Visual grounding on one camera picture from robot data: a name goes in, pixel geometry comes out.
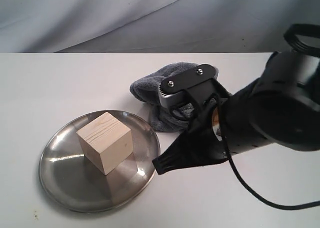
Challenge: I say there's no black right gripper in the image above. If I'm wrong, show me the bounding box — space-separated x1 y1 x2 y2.
152 95 227 175

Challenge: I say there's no grey fleece towel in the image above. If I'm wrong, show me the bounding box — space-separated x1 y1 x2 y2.
130 62 198 133

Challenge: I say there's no light wooden cube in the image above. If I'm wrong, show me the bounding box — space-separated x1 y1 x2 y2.
76 112 134 175

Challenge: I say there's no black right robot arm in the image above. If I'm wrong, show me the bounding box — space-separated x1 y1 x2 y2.
152 24 320 175

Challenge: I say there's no round stainless steel plate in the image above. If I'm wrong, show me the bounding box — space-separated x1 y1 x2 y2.
38 110 160 213

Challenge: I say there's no white backdrop sheet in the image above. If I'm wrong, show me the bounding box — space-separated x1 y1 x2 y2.
0 0 320 53

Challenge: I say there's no black camera cable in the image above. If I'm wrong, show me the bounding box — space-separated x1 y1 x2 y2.
169 93 320 210

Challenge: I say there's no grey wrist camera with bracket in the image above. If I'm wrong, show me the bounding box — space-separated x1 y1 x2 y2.
158 64 230 112

